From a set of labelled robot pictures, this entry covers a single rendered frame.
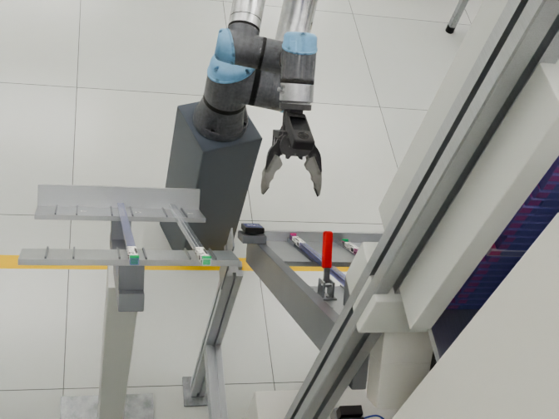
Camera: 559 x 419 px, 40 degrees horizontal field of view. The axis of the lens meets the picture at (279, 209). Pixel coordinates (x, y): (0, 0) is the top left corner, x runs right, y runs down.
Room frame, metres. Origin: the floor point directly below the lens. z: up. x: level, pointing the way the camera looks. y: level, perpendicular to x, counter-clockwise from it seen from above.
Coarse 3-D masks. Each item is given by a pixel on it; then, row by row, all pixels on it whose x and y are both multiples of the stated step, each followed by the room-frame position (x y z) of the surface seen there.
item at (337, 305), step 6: (312, 288) 0.75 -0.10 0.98; (336, 288) 0.77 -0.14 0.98; (342, 288) 0.77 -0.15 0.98; (336, 294) 0.74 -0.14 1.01; (342, 294) 0.74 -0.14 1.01; (324, 300) 0.70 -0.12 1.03; (330, 300) 0.71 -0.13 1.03; (336, 300) 0.71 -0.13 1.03; (342, 300) 0.71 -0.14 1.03; (330, 306) 0.68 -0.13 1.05; (336, 306) 0.68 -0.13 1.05; (342, 306) 0.69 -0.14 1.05; (336, 312) 0.66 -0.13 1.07
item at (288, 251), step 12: (288, 240) 1.03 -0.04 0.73; (336, 240) 1.07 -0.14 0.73; (276, 252) 0.94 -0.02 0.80; (288, 252) 0.95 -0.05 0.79; (300, 252) 0.96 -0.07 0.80; (336, 252) 1.00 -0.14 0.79; (348, 252) 1.01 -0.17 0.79; (288, 264) 0.88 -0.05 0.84; (300, 264) 0.89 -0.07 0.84; (312, 264) 0.90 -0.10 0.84; (336, 264) 0.92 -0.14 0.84; (348, 264) 0.93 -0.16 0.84
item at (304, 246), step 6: (300, 246) 0.98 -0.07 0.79; (306, 246) 0.97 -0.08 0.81; (306, 252) 0.95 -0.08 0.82; (312, 252) 0.93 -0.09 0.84; (312, 258) 0.92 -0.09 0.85; (318, 258) 0.90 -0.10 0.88; (330, 270) 0.84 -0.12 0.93; (336, 270) 0.84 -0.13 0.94; (336, 276) 0.82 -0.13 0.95; (342, 276) 0.81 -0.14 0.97; (342, 282) 0.79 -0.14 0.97
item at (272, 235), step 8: (272, 232) 1.03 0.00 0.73; (280, 232) 1.04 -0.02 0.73; (288, 232) 1.05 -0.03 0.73; (296, 232) 1.06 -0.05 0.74; (304, 232) 1.06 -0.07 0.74; (312, 232) 1.07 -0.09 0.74; (320, 232) 1.08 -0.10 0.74; (336, 232) 1.09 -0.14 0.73; (344, 232) 1.10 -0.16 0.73; (352, 232) 1.11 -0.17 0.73; (360, 232) 1.12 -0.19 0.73; (272, 240) 1.02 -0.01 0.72; (280, 240) 1.03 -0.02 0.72; (304, 240) 1.05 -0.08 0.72; (312, 240) 1.06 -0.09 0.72; (320, 240) 1.07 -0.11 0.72; (352, 240) 1.10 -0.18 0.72; (360, 240) 1.10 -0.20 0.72; (368, 240) 1.11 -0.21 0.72; (376, 240) 1.12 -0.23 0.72
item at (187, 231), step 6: (174, 204) 1.02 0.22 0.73; (174, 210) 0.96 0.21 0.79; (174, 216) 0.94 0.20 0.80; (180, 216) 0.92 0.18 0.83; (180, 222) 0.88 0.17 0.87; (186, 222) 0.88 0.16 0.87; (186, 228) 0.84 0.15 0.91; (186, 234) 0.80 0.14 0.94; (192, 234) 0.80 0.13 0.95; (192, 240) 0.76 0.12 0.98; (198, 240) 0.77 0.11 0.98; (192, 246) 0.75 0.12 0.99; (198, 246) 0.74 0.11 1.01; (204, 264) 0.67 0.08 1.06; (210, 264) 0.67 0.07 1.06
